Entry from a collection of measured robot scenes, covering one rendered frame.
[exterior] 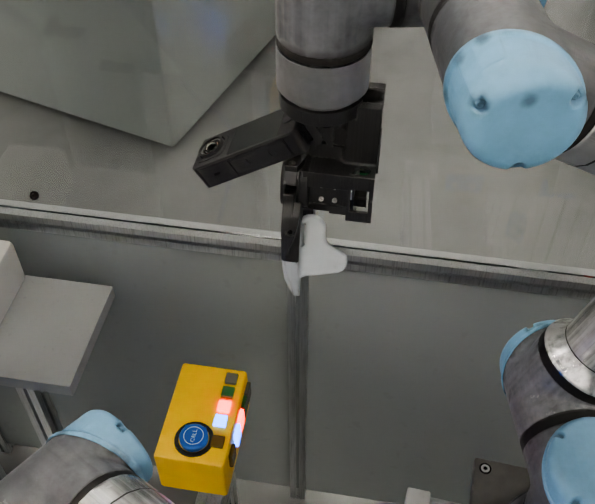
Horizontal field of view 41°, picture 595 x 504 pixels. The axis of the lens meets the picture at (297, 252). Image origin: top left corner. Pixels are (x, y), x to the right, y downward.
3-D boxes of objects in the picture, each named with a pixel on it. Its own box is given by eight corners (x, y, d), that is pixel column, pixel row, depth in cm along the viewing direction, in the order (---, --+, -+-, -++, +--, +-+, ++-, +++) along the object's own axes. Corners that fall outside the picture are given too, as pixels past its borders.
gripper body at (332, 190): (369, 231, 71) (380, 122, 62) (274, 220, 72) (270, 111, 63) (377, 175, 76) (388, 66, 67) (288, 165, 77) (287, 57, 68)
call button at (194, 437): (184, 426, 113) (183, 420, 112) (211, 430, 113) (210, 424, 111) (176, 451, 110) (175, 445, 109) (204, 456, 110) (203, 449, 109)
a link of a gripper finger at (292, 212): (295, 269, 71) (301, 177, 67) (278, 267, 71) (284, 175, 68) (303, 247, 75) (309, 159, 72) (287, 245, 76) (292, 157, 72)
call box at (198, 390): (189, 399, 128) (182, 360, 120) (250, 408, 127) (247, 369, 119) (161, 491, 117) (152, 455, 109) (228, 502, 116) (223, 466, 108)
